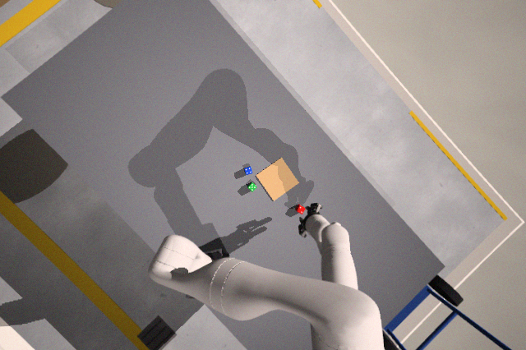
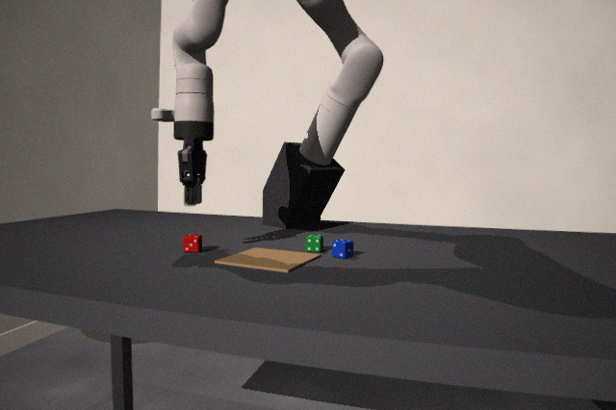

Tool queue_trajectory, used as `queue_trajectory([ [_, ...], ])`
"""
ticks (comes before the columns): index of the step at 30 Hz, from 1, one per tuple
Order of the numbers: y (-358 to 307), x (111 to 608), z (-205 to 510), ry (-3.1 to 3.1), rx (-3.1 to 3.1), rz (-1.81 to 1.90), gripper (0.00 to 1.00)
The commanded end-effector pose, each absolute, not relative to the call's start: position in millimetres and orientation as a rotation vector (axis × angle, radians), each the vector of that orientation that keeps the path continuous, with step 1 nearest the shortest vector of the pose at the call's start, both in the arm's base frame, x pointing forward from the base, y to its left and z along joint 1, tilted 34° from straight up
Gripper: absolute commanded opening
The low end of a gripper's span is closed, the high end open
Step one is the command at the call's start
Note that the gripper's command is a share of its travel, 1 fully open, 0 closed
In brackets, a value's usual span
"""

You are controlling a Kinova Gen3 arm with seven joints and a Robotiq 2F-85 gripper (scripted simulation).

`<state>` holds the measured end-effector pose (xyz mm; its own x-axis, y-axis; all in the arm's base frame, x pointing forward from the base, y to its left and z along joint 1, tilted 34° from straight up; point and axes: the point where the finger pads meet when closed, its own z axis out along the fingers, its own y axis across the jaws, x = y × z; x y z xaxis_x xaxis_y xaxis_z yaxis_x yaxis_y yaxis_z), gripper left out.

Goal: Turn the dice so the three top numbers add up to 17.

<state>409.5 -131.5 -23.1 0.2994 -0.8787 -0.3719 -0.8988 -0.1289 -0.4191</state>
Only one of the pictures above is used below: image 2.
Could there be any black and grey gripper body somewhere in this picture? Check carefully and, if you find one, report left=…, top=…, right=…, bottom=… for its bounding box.
left=173, top=120, right=214, bottom=168

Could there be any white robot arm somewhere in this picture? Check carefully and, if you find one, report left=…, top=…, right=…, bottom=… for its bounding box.
left=151, top=0, right=384, bottom=166

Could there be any blue die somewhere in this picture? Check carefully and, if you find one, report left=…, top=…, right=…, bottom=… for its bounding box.
left=332, top=240, right=353, bottom=259

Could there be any red die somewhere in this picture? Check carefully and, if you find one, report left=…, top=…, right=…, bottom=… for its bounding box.
left=184, top=235, right=202, bottom=253

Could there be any green die with white pips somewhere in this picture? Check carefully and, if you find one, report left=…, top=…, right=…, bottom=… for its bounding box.
left=306, top=235, right=323, bottom=252

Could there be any tan flat mat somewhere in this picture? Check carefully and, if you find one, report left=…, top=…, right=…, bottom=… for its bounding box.
left=215, top=247, right=321, bottom=272

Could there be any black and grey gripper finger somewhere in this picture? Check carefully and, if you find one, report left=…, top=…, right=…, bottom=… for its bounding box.
left=178, top=146, right=203, bottom=206
left=196, top=150, right=207, bottom=204

